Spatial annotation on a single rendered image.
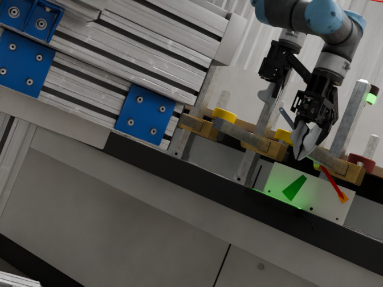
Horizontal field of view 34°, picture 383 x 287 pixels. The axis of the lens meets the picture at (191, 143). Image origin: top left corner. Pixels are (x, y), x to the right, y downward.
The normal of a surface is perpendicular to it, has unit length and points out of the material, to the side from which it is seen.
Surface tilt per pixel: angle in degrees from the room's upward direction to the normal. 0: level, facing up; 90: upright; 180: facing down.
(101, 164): 90
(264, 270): 90
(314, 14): 89
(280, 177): 90
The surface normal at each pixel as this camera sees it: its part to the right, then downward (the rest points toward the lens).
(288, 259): -0.51, -0.22
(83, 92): 0.35, 0.13
